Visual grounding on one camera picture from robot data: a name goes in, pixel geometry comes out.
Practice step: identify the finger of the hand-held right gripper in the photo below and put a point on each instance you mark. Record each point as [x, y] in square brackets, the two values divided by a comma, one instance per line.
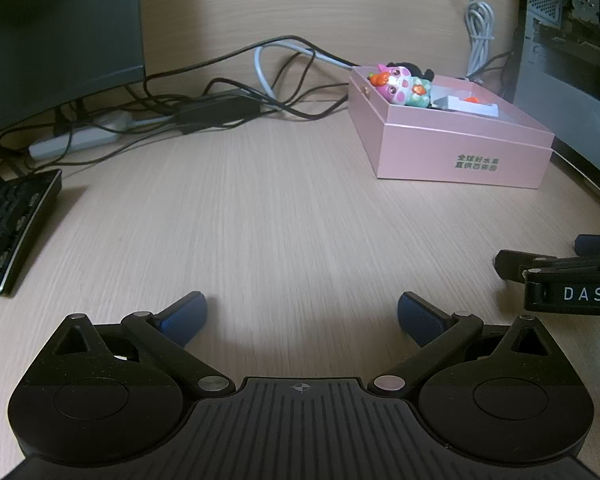
[512, 264]
[597, 245]

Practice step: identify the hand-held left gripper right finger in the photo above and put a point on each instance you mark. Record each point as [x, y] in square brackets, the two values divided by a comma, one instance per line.
[420, 315]

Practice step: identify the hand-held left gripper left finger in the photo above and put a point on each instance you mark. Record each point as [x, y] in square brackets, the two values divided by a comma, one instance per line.
[187, 315]

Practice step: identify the pink cardboard box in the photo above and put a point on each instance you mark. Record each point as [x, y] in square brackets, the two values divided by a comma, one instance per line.
[430, 145]

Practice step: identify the white packet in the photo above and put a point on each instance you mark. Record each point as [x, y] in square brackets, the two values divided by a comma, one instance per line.
[465, 106]

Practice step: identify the orange plastic shell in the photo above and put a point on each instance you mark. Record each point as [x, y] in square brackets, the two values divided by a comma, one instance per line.
[471, 99]

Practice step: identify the pink pig toy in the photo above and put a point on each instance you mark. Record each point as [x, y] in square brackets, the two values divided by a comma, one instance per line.
[400, 87]

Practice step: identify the black plush cat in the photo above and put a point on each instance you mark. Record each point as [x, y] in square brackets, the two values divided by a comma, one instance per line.
[415, 69]

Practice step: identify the wooden desktop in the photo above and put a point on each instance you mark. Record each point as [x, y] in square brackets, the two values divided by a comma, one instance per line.
[260, 220]

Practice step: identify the black computer case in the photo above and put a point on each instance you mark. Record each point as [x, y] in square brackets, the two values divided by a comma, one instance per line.
[570, 85]

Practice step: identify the black keyboard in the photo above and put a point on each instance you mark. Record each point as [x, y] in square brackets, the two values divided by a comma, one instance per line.
[10, 225]

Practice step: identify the white power strip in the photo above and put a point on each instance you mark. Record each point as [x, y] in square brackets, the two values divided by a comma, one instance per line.
[95, 132]

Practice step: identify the black power adapter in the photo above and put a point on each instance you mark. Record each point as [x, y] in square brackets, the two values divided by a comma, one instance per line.
[215, 110]

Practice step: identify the dark computer monitor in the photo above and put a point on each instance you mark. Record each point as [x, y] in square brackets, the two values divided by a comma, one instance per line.
[45, 35]

